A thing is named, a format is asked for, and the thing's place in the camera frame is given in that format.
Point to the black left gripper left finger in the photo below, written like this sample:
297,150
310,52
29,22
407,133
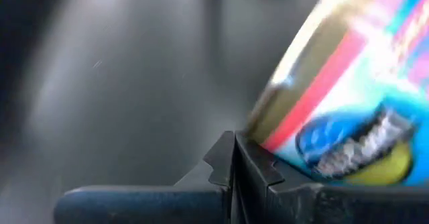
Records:
140,205

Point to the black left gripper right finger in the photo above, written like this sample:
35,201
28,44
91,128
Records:
301,207

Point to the pink blue salmon can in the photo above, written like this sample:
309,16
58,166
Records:
352,93

